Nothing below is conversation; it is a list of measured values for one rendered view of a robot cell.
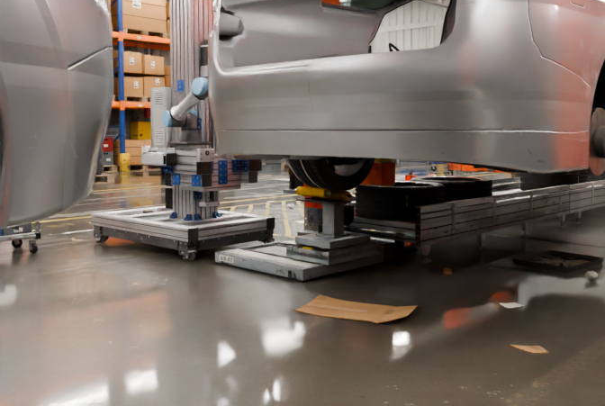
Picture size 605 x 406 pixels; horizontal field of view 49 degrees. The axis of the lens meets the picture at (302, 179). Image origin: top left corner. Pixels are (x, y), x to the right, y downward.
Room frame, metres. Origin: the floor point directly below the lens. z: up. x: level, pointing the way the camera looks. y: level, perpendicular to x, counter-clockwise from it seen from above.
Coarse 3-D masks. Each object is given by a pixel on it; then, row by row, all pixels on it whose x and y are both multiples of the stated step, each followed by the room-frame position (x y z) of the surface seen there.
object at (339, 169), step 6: (324, 162) 4.07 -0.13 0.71; (360, 162) 4.37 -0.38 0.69; (330, 168) 4.10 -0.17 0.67; (336, 168) 4.44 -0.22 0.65; (342, 168) 4.40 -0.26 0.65; (348, 168) 4.37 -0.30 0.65; (354, 168) 4.34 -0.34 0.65; (360, 168) 4.31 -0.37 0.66; (336, 174) 4.14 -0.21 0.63; (342, 174) 4.31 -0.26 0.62; (348, 174) 4.29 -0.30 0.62; (354, 174) 4.27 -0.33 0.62
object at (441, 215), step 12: (516, 192) 5.53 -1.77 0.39; (528, 192) 5.63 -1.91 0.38; (540, 192) 5.79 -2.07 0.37; (552, 192) 5.97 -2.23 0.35; (564, 192) 6.16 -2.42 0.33; (432, 204) 4.60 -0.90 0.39; (444, 204) 4.68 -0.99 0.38; (456, 204) 4.81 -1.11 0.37; (468, 204) 4.92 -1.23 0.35; (480, 204) 5.09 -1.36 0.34; (492, 204) 5.18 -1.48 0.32; (504, 204) 5.32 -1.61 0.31; (516, 204) 5.46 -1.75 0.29; (528, 204) 5.63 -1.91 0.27; (420, 216) 4.47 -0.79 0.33; (432, 216) 4.57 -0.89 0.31; (444, 216) 4.68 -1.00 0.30; (456, 216) 4.80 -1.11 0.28
